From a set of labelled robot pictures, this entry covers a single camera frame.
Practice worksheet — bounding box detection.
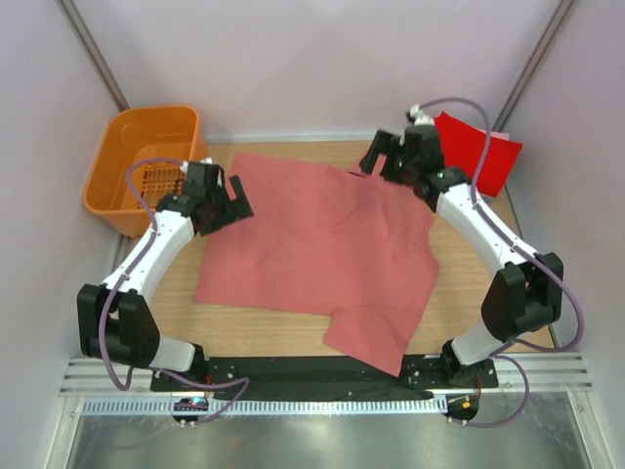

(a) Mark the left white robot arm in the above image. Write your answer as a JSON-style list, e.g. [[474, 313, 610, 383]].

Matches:
[[76, 158, 254, 391]]

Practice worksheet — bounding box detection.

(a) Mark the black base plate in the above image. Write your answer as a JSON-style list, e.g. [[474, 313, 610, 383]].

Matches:
[[180, 355, 499, 400]]

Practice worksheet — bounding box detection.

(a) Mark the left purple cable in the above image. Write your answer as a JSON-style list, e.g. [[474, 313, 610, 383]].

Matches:
[[100, 156, 251, 431]]

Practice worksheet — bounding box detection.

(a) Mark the corner metal post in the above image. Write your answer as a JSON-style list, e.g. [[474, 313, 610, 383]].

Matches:
[[58, 0, 130, 112], [492, 0, 578, 132]]

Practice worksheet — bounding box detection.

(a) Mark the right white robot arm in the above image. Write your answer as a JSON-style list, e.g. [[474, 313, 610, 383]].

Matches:
[[359, 123, 563, 387]]

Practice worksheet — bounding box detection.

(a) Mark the orange plastic basket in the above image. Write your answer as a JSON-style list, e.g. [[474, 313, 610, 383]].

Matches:
[[83, 105, 208, 238]]

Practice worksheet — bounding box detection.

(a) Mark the white slotted cable duct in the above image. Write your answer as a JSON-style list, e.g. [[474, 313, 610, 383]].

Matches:
[[81, 395, 447, 417]]

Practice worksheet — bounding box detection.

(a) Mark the right corner metal post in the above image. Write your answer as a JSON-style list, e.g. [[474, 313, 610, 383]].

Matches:
[[492, 0, 578, 132]]

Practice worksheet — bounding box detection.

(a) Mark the left corner metal post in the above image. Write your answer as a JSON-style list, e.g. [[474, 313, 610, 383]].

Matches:
[[58, 0, 130, 112]]

